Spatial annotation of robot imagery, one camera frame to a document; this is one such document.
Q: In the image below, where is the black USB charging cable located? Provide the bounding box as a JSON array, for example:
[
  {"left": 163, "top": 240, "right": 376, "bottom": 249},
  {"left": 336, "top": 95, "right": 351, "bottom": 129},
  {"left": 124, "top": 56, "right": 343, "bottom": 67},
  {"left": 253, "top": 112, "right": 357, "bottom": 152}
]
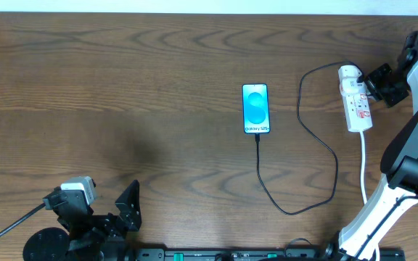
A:
[{"left": 254, "top": 59, "right": 366, "bottom": 216}]

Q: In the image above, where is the blue screen Samsung smartphone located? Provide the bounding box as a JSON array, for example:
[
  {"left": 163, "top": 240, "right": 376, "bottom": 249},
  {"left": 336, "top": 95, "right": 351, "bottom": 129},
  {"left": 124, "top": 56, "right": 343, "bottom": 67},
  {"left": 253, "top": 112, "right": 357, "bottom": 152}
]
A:
[{"left": 242, "top": 83, "right": 271, "bottom": 134}]

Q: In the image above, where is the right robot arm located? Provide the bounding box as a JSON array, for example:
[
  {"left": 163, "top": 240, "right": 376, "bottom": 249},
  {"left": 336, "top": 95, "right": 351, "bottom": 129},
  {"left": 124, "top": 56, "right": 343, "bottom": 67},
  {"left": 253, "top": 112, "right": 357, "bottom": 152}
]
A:
[{"left": 320, "top": 30, "right": 418, "bottom": 260}]

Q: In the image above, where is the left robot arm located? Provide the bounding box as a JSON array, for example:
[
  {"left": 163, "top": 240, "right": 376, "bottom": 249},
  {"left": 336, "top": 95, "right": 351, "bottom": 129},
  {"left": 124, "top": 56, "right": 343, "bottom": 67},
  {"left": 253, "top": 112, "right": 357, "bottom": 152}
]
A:
[{"left": 22, "top": 176, "right": 142, "bottom": 261}]

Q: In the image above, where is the white power strip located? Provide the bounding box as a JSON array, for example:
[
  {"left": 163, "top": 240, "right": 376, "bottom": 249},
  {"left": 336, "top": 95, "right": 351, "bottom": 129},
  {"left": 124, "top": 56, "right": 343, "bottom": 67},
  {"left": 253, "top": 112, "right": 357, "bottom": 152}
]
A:
[{"left": 338, "top": 65, "right": 372, "bottom": 133}]

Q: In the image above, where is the white power strip cord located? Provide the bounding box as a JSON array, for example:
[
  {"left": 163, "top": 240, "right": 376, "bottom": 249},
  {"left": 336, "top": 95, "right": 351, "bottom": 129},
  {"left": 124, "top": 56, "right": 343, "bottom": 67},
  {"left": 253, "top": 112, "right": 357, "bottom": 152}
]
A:
[{"left": 359, "top": 131, "right": 381, "bottom": 261}]

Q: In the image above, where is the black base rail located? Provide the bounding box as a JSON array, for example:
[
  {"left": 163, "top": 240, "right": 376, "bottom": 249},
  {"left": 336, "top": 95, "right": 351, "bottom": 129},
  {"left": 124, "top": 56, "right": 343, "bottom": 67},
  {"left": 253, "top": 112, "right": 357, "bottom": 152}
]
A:
[{"left": 127, "top": 246, "right": 406, "bottom": 261}]

